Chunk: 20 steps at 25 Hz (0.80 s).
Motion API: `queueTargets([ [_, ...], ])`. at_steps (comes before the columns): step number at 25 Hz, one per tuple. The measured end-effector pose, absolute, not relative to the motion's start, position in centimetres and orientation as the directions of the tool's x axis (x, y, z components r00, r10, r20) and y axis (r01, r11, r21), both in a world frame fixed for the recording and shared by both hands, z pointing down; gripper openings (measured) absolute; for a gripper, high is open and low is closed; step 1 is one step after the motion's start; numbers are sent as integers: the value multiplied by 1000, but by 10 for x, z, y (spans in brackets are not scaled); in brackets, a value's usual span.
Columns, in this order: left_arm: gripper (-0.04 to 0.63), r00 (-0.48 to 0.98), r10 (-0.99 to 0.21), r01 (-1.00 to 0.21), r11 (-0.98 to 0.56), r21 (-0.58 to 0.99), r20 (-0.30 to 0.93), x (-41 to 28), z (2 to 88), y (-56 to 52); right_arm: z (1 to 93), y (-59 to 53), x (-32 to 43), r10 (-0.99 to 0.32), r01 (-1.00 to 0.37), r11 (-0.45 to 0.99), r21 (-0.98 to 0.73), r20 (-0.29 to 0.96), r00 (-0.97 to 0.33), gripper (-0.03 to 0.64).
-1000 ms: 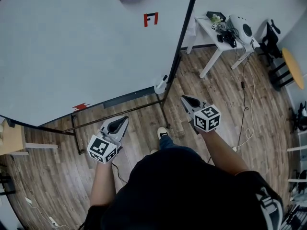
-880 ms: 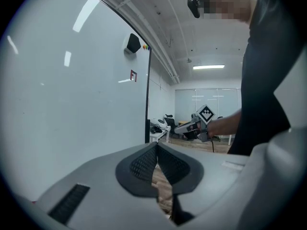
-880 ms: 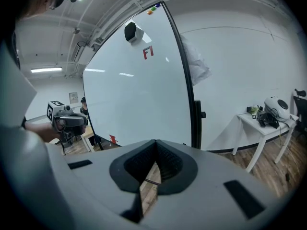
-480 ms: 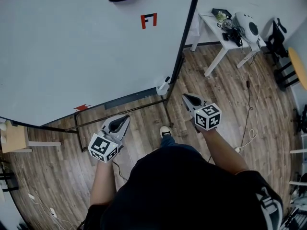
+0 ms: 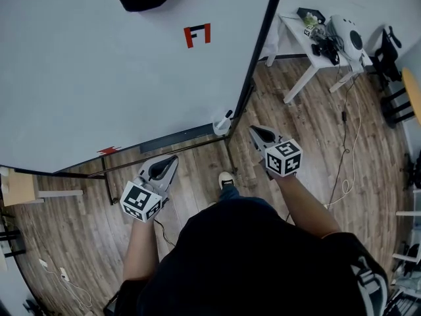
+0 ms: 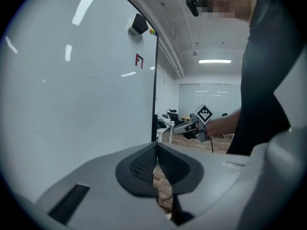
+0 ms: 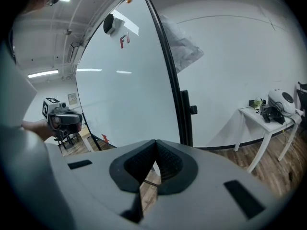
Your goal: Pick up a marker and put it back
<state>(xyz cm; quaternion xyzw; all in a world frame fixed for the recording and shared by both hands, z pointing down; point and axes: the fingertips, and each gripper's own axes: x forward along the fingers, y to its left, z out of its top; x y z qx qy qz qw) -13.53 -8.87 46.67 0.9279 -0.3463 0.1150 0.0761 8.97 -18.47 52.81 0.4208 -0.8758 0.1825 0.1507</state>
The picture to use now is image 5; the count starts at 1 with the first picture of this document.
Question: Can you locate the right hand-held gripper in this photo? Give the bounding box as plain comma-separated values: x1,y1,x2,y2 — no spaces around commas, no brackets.
249,125,303,178

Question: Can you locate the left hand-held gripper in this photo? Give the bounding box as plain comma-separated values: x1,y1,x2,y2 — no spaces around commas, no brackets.
120,155,180,224

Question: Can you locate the person's left forearm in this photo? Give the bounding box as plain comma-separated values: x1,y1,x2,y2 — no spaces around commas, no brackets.
123,214,162,281

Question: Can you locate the person's right forearm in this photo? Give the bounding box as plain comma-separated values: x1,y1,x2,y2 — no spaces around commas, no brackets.
271,172,341,240

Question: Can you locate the large whiteboard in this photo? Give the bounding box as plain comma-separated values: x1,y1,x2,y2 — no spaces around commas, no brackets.
0,0,287,177

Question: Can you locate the person's blue jeans leg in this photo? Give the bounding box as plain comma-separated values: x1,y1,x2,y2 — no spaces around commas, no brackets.
216,184,241,204

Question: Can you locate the white table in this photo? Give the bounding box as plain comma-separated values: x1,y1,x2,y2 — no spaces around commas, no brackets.
266,11,374,105

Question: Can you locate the person's black shirt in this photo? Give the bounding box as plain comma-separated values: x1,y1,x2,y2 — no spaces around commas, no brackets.
105,196,391,316

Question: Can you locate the red and black tape mark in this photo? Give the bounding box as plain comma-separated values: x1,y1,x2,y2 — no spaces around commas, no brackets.
183,23,212,50

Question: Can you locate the white dome-shaped device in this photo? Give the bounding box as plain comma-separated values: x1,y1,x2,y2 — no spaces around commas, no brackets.
328,14,366,61

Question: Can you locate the black tray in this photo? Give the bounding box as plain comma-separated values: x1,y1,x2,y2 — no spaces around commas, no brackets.
296,7,327,24

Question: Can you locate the black office chair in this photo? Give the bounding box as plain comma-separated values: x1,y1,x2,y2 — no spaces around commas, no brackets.
368,24,404,92

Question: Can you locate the light wooden table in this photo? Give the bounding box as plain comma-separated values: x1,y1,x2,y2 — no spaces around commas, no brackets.
0,166,84,207

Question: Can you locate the black tripod device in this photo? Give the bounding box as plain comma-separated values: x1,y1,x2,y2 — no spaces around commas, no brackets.
403,153,421,191

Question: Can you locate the round wooden stool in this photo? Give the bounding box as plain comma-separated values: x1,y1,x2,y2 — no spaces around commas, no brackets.
380,66,421,129

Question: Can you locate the white shelf unit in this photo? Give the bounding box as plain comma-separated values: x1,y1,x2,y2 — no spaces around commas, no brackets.
393,189,421,316

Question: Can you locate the black wheeled base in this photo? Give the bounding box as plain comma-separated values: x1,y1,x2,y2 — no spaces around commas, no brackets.
22,300,44,316

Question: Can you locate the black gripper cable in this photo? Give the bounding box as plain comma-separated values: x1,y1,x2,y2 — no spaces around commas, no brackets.
153,219,177,248

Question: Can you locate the black floor cable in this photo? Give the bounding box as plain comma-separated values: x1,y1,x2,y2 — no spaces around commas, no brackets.
324,76,353,211

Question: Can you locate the white floor cable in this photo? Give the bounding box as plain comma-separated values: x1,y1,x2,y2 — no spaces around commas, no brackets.
324,74,363,209

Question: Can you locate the black cabled device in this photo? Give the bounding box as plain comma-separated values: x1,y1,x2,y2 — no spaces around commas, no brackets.
310,33,341,66

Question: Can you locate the thin white cable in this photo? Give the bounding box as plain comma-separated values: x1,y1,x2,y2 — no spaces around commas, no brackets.
42,265,93,311

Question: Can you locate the black metal frame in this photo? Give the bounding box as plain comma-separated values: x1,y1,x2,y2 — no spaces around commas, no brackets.
0,209,28,260

